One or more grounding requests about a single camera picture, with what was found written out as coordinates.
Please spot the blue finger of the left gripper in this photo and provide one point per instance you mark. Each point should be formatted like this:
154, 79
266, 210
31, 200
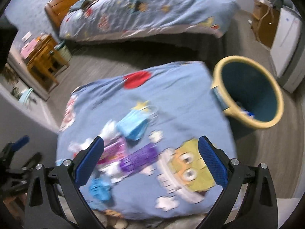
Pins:
11, 148
32, 162

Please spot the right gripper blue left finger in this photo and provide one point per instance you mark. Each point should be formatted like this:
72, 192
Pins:
43, 209

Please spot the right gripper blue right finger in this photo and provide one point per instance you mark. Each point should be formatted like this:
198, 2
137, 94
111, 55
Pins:
259, 205

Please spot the pink snack wrapper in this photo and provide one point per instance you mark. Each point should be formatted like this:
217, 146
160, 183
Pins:
114, 152

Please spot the white tissue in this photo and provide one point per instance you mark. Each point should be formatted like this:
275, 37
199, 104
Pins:
109, 131

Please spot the blue face mask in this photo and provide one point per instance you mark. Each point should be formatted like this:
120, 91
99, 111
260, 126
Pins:
135, 123

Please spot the purple snack wrapper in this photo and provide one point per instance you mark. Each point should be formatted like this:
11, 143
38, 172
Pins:
138, 160

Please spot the teal yellow-rimmed trash bin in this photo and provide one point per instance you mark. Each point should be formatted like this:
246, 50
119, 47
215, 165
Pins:
248, 95

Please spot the green white small bin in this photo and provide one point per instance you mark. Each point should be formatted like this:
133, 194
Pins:
63, 51

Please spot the blue cartoon cloth foreground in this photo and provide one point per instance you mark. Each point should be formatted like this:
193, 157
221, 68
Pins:
178, 183

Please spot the wooden bed headboard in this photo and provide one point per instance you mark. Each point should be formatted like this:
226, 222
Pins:
69, 0

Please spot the white grey air purifier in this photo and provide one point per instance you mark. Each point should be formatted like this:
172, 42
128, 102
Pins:
287, 51

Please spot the dark grey bed skirt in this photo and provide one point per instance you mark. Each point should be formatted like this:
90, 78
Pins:
203, 47

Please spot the brown wooden side cabinet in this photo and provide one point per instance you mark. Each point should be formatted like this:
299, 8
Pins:
264, 23

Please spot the blue cartoon duvet on bed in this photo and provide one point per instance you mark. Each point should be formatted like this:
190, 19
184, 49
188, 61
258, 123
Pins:
99, 20

